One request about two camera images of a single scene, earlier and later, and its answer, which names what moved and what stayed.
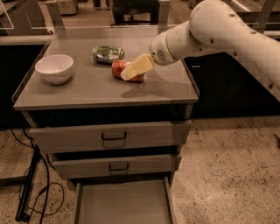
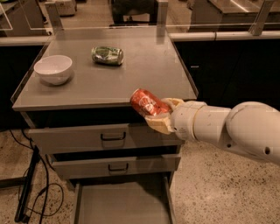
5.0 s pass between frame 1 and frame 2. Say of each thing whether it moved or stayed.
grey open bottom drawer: stayed
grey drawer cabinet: stayed
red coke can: moved
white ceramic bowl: stayed
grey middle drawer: stayed
